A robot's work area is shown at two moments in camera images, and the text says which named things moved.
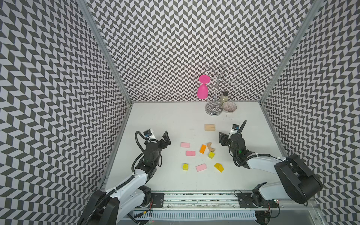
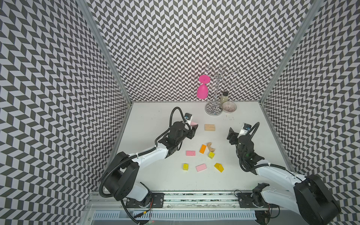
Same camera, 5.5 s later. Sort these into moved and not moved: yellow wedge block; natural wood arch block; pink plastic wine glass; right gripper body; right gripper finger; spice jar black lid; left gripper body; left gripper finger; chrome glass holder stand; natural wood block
Moved: right gripper finger; left gripper body; left gripper finger; right gripper body
Not moved: chrome glass holder stand; pink plastic wine glass; natural wood block; yellow wedge block; spice jar black lid; natural wood arch block
